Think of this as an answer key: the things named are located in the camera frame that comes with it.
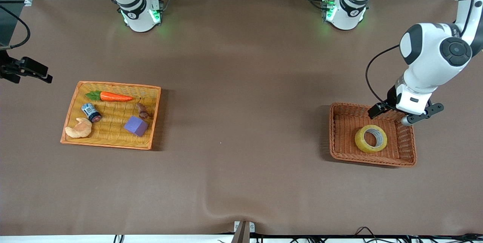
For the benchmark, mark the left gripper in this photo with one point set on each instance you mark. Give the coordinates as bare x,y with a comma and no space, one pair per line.
391,96

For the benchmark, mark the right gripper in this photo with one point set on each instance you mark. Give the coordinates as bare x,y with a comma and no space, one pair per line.
7,66

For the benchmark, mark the yellow tape roll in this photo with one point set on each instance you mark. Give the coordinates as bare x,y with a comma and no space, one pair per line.
358,139

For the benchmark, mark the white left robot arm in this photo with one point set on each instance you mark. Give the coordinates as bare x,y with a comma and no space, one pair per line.
430,54

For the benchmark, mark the brown wicker basket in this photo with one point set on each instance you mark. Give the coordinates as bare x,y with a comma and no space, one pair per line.
343,141

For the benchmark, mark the small blue white can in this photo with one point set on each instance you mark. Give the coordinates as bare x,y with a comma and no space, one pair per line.
90,111

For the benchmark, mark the toy croissant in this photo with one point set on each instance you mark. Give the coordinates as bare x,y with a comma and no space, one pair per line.
80,129

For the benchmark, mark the orange toy carrot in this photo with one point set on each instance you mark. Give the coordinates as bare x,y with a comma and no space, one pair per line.
113,96

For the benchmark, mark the flat orange wicker tray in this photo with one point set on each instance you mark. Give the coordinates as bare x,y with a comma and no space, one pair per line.
109,142

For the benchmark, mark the purple cube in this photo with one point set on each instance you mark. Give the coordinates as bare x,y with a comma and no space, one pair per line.
135,126

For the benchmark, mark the small brown toy figure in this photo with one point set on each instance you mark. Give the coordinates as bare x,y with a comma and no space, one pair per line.
142,111

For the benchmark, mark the metal table edge bracket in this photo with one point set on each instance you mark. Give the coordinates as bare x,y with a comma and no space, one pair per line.
244,231

